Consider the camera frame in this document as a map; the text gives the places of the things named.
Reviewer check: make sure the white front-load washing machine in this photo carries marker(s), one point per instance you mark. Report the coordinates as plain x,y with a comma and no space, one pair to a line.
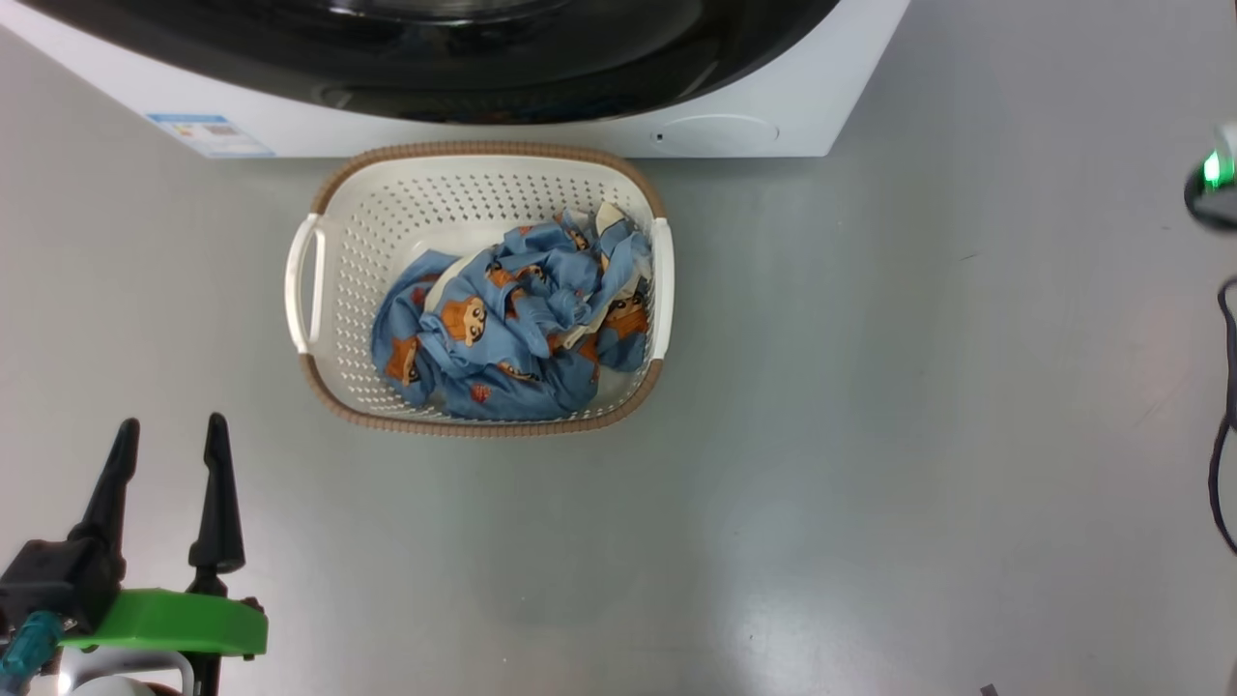
773,97

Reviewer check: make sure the cream perforated laundry basket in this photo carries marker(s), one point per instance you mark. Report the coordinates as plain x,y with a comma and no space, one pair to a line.
406,213

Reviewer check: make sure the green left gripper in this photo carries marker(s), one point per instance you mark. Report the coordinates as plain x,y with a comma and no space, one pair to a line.
174,623

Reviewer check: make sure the round filter cover panel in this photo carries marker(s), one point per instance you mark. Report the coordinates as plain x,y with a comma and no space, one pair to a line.
715,133

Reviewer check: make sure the blue monkey print garment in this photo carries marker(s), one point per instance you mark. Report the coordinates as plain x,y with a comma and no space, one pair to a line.
503,377

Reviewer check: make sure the teal left camera connector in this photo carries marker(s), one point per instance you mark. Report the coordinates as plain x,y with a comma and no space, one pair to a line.
27,648

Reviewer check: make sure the black round washer door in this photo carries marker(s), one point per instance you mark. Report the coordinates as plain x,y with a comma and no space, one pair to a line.
483,58

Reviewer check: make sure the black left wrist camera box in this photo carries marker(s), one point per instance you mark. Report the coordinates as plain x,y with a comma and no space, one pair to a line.
58,580

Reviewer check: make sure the blue energy label sticker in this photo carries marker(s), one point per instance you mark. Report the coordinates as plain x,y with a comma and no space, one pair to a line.
208,135

